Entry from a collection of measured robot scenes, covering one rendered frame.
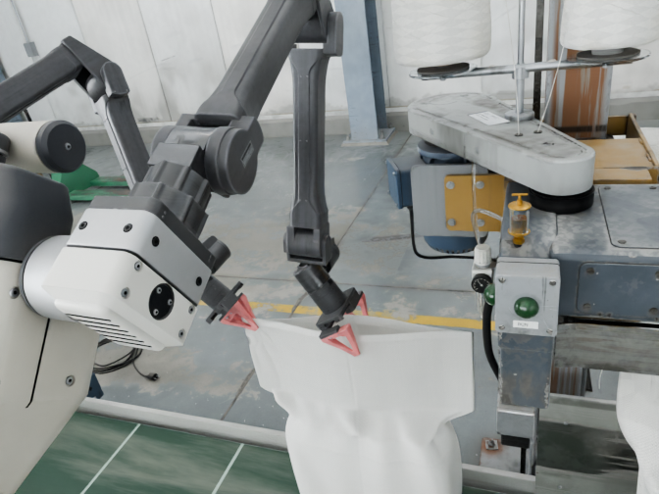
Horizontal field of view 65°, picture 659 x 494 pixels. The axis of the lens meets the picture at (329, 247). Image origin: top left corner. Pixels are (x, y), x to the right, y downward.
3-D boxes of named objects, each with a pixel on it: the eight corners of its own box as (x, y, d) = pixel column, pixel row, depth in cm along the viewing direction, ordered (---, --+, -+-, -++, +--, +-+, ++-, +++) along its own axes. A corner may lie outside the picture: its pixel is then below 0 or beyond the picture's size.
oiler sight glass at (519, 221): (508, 234, 70) (509, 210, 68) (509, 225, 72) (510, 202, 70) (529, 234, 69) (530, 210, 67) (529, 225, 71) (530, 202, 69)
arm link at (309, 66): (273, 11, 86) (334, 9, 83) (286, 15, 91) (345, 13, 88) (277, 257, 99) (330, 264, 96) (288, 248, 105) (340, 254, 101)
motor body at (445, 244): (418, 257, 121) (410, 154, 110) (429, 227, 134) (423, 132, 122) (485, 260, 116) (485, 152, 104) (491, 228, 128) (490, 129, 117)
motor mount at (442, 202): (413, 238, 115) (408, 169, 107) (419, 224, 120) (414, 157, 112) (553, 242, 104) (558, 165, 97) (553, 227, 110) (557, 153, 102)
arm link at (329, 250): (281, 235, 99) (324, 240, 96) (303, 210, 108) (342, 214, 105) (286, 287, 104) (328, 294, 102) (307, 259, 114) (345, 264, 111)
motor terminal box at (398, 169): (397, 221, 115) (393, 171, 110) (388, 204, 124) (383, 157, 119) (434, 215, 115) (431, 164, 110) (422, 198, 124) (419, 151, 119)
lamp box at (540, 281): (494, 331, 69) (494, 273, 65) (497, 312, 73) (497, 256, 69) (556, 337, 66) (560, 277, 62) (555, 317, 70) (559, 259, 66)
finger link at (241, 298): (270, 314, 115) (236, 286, 115) (255, 333, 109) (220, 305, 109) (255, 329, 119) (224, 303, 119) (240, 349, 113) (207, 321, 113)
